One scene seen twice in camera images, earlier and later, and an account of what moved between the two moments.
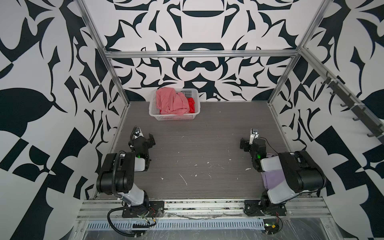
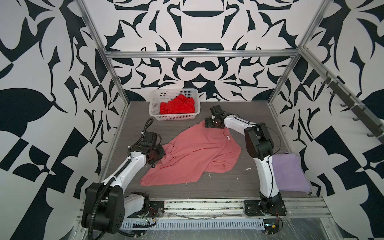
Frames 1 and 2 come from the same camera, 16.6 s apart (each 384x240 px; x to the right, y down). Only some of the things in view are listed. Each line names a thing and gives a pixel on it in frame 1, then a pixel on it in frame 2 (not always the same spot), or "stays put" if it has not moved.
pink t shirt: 169,102 → 204,149
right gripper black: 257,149 → 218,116
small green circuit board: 271,226 stays put
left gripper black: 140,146 → 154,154
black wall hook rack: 358,109 stays put
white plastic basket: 154,109 stays put
